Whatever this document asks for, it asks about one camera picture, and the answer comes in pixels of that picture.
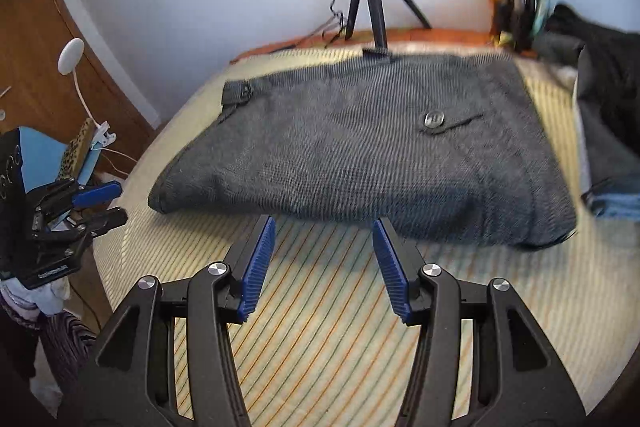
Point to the white lamp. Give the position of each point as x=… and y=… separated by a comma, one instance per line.
x=75, y=72

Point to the wooden door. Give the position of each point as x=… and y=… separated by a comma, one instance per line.
x=45, y=57

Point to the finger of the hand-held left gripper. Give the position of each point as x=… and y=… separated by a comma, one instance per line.
x=97, y=194
x=102, y=223

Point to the grey pants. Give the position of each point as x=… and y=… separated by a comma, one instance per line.
x=360, y=147

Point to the leopard print item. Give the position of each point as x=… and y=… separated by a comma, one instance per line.
x=75, y=152

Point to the blue jeans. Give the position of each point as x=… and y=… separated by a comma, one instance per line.
x=615, y=202

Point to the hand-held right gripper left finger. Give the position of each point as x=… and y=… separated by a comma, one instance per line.
x=259, y=257

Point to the wooden headboard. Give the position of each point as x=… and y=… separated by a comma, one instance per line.
x=360, y=38

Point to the pile of dark clothes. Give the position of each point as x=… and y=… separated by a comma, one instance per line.
x=607, y=82

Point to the striped purple cloth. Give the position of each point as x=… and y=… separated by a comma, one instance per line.
x=65, y=347

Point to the light blue box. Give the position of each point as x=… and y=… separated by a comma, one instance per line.
x=47, y=162

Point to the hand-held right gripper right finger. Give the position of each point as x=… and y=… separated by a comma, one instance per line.
x=390, y=262

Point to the striped bed sheet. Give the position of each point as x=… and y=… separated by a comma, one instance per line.
x=325, y=307

